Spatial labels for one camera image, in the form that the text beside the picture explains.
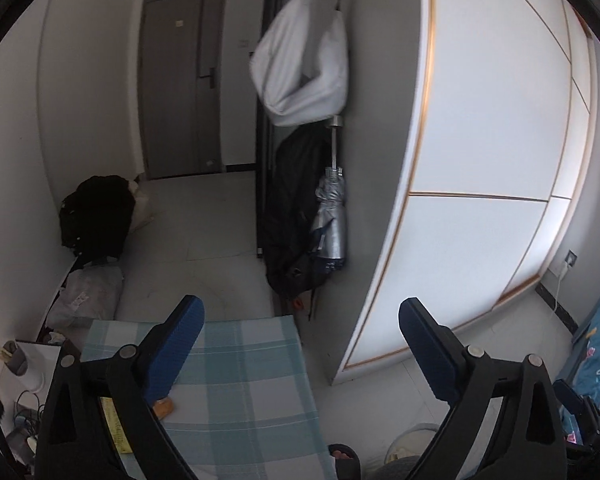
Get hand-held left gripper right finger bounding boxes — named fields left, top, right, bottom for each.
left=398, top=297, right=567, bottom=480

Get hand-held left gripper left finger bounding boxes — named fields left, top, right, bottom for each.
left=34, top=295, right=206, bottom=480

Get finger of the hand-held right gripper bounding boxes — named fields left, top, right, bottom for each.
left=552, top=379, right=588, bottom=417

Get white plastic trash bin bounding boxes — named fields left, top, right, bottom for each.
left=384, top=422, right=441, bottom=466

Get white shoulder bag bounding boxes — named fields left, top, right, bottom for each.
left=250, top=0, right=351, bottom=128

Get plaid tablecloth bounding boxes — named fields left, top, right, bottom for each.
left=80, top=315, right=338, bottom=480

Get person's leg grey pants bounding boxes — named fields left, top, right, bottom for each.
left=370, top=455, right=427, bottom=480

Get white side cabinet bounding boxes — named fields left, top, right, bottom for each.
left=0, top=341, right=63, bottom=413

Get beige bag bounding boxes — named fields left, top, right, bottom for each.
left=129, top=174, right=157, bottom=232

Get black slipper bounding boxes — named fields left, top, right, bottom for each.
left=327, top=442, right=362, bottom=480

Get black backpack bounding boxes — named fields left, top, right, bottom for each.
left=59, top=175, right=137, bottom=262

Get grey pen holder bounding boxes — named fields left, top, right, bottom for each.
left=0, top=340, right=31, bottom=376

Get silver folded umbrella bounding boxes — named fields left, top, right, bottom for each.
left=307, top=115, right=350, bottom=273

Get black hanging jacket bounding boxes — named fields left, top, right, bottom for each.
left=257, top=125, right=341, bottom=297

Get white wardrobe gold trim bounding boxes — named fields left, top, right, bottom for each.
left=330, top=0, right=598, bottom=386

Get black metal rack pole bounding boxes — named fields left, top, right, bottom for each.
left=255, top=0, right=287, bottom=261

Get grey door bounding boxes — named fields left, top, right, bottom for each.
left=139, top=0, right=228, bottom=181

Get white charging cable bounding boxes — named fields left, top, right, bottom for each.
left=552, top=260, right=572, bottom=322

